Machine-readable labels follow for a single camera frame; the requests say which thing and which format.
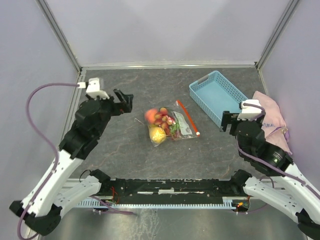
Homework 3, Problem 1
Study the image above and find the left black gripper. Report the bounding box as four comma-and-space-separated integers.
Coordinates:
86, 88, 134, 138

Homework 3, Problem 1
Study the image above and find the orange pink peach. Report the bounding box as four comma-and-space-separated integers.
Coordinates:
144, 108, 158, 124

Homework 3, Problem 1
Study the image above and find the red strawberry bunch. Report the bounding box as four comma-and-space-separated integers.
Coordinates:
154, 107, 176, 130

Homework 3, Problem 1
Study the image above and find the yellow mango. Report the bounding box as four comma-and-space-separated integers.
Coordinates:
149, 126, 167, 146

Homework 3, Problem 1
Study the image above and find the clear orange zip top bag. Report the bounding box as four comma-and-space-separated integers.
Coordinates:
144, 100, 200, 147

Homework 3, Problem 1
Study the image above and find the green grape bunch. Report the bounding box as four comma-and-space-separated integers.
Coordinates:
169, 122, 180, 134

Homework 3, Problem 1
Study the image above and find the purple grape bunch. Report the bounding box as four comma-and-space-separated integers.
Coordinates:
170, 128, 183, 140

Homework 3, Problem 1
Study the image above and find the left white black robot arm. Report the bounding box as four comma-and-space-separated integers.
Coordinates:
9, 89, 134, 236

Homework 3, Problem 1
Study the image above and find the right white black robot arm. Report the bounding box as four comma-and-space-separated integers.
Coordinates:
220, 111, 320, 240

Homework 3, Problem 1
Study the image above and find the pink cloth bag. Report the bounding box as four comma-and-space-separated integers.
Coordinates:
253, 91, 293, 155

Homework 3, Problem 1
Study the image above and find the light blue plastic basket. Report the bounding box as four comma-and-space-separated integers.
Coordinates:
189, 70, 248, 127

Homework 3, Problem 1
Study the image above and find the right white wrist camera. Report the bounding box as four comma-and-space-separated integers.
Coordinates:
237, 99, 266, 121

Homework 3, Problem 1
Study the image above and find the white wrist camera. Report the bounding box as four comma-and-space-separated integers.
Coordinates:
77, 77, 110, 100
237, 99, 266, 121

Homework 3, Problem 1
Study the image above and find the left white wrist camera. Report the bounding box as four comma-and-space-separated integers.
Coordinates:
77, 77, 110, 100

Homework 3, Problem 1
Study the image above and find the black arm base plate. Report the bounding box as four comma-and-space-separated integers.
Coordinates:
95, 178, 248, 205

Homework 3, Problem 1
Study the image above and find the light blue cable duct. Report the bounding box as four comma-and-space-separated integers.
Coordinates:
74, 196, 245, 209

